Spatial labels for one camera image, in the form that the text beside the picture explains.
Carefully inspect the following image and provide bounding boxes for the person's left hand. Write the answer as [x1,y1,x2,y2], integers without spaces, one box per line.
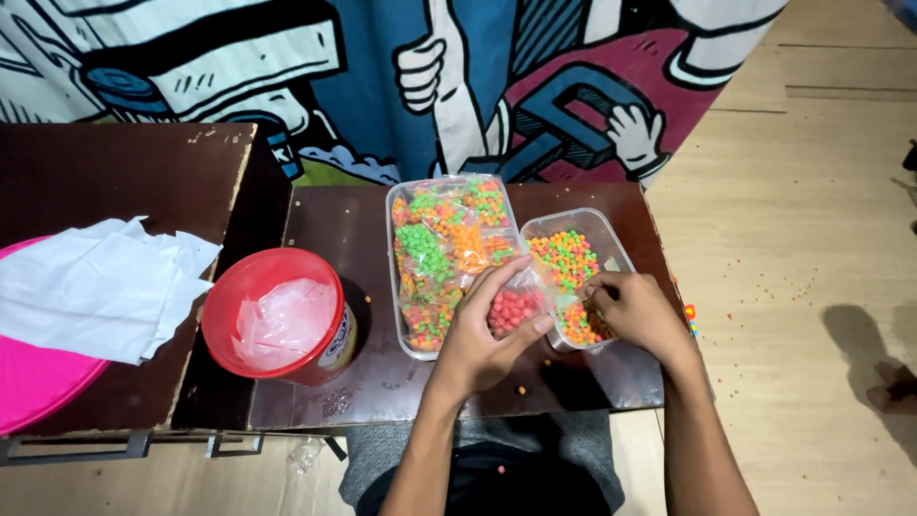
[427,256,556,404]

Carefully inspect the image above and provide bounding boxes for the person's right hand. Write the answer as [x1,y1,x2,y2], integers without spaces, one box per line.
[582,271,701,371]

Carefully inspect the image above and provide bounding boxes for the small bag of red candy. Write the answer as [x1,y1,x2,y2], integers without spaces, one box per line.
[486,264,558,342]

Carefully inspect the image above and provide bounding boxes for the small clear container of loose candy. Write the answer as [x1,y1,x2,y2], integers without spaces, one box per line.
[519,207,638,354]

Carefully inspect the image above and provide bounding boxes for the scattered candy crumbs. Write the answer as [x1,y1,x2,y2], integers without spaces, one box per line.
[671,247,861,406]

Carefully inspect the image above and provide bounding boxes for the person's grey shorts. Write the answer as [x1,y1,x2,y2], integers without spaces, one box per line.
[340,410,626,516]

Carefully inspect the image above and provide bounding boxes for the large clear container of candy bags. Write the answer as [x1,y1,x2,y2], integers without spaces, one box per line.
[385,173,533,362]

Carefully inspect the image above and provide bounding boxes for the person's black shirt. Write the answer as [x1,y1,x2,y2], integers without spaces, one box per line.
[356,441,613,516]

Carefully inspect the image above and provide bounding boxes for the dark brown wooden low table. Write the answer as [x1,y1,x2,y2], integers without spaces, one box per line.
[246,182,690,432]

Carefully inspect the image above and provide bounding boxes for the cartoon print cloth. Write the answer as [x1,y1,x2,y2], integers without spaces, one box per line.
[0,0,790,189]

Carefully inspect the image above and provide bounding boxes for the clear plastic bags bundle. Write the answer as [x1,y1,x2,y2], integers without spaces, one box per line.
[230,277,340,373]

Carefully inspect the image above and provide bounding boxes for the crumpled clear plastic wrap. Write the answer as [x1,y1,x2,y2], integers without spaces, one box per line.
[287,436,327,475]

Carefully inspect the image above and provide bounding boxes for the red plastic bucket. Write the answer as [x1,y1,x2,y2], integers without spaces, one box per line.
[200,247,360,388]

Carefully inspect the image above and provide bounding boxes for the dark brown scuffed low table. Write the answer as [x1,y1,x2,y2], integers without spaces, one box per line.
[0,122,258,440]

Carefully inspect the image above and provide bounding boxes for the pile of white plastic sheets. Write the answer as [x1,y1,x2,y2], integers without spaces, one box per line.
[0,215,224,367]

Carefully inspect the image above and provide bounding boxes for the pink round lid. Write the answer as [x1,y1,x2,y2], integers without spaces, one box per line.
[0,236,113,437]

